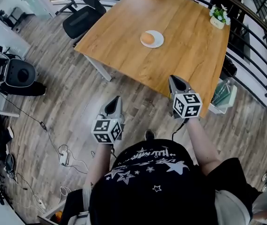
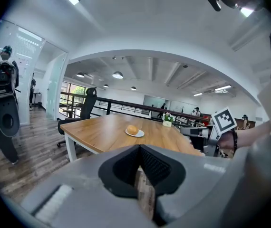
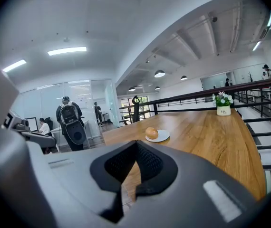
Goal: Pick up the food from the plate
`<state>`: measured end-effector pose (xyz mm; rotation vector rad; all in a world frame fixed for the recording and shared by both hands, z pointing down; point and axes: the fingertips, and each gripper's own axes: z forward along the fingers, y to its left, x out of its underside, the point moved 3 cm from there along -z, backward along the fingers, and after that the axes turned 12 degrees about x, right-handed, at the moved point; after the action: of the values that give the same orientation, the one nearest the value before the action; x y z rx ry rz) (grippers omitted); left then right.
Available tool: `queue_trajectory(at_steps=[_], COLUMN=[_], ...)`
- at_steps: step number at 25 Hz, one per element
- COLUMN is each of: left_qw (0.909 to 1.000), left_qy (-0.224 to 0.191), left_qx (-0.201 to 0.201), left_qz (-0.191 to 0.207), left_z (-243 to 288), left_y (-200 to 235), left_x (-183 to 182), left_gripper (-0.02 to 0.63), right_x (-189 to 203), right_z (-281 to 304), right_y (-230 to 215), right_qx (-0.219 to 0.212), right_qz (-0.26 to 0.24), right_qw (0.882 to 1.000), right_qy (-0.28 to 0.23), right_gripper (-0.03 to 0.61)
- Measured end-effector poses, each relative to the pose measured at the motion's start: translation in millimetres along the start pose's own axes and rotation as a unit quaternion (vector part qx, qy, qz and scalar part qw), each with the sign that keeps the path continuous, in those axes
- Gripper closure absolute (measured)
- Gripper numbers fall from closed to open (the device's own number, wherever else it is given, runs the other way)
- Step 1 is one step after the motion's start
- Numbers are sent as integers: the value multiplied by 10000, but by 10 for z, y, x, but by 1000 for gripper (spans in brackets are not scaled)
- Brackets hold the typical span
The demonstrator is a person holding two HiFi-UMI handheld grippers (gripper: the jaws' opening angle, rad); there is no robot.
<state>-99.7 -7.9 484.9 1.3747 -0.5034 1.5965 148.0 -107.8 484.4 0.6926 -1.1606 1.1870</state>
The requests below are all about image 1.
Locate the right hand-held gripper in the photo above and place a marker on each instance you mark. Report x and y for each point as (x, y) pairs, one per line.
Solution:
(186, 104)

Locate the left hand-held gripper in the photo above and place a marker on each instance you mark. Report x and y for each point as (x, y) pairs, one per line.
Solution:
(110, 128)

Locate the white round plate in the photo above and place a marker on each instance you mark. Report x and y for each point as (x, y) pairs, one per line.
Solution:
(158, 40)

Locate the round orange food bun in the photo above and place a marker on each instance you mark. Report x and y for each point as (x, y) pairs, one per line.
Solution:
(147, 38)

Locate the person's left forearm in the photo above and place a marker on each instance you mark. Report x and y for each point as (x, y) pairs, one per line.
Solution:
(99, 165)

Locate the person's right forearm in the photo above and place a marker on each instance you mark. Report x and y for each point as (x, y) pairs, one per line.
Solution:
(202, 144)

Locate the green glass storage box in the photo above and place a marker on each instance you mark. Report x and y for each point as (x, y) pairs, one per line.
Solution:
(224, 97)

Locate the person's black shoe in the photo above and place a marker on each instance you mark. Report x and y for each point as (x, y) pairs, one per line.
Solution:
(149, 135)

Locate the white power strip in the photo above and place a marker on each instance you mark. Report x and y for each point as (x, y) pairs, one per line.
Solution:
(63, 157)

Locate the black bag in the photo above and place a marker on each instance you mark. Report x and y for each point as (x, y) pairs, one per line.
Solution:
(229, 67)

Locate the white table leg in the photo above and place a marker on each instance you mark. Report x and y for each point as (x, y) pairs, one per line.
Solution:
(99, 68)

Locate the person's black star-print shirt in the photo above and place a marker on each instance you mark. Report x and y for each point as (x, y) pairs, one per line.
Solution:
(152, 191)

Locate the black metal railing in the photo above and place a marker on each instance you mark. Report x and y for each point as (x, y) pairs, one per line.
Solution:
(253, 39)

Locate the white potted flower plant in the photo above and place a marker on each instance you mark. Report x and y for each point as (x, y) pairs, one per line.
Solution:
(219, 15)

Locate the open black equipment case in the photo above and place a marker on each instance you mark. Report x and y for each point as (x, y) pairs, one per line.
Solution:
(16, 72)

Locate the black office chair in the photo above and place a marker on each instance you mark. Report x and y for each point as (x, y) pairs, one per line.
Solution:
(82, 20)

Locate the white desk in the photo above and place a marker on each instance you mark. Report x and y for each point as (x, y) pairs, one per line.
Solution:
(0, 34)

